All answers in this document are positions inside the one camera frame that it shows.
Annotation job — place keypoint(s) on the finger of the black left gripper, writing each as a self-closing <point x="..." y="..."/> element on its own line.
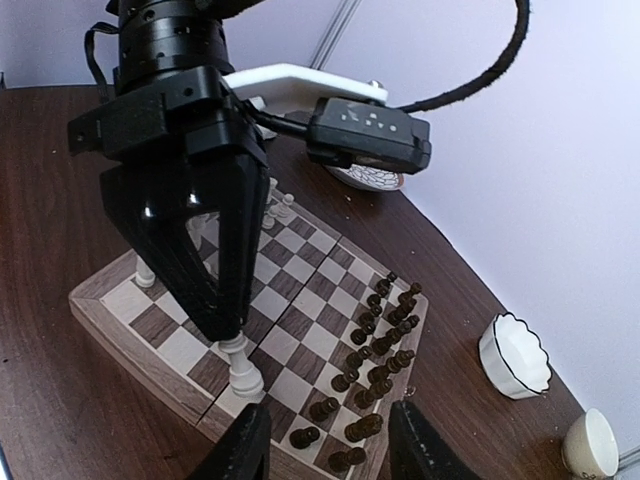
<point x="234" y="186"/>
<point x="151" y="217"/>

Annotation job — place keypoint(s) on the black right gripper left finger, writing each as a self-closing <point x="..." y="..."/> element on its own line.
<point x="243" y="451"/>

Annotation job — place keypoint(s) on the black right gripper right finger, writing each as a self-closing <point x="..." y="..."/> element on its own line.
<point x="417" y="451"/>

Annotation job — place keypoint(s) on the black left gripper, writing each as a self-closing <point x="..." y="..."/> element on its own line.
<point x="161" y="76"/>

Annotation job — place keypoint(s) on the white chess pawn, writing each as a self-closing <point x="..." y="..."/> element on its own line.
<point x="285" y="206"/>
<point x="269" y="220"/>

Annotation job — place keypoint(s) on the white chess queen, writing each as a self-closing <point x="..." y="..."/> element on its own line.
<point x="144" y="276"/>

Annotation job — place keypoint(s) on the dark chess pieces row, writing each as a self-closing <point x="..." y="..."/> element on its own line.
<point x="321" y="384"/>

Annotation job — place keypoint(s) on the wooden chess board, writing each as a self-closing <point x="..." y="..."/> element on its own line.
<point x="148" y="333"/>

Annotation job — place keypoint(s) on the patterned brown rim plate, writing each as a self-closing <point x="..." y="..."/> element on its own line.
<point x="368" y="178"/>

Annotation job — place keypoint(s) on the white scalloped bowl black rim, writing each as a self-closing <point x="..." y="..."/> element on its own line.
<point x="513" y="358"/>

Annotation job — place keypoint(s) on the cream round bowl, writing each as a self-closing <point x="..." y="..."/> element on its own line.
<point x="589" y="449"/>

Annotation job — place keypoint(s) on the left aluminium frame post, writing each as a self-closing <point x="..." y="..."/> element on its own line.
<point x="329" y="40"/>

